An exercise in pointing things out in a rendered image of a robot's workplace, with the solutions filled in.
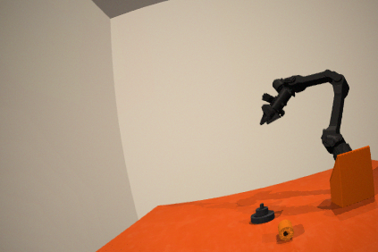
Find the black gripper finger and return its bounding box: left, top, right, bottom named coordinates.
left=260, top=109, right=273, bottom=125
left=266, top=113, right=281, bottom=124

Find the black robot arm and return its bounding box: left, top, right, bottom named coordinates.
left=273, top=69, right=352, bottom=161

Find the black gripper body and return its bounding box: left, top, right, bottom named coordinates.
left=261, top=95, right=287, bottom=117

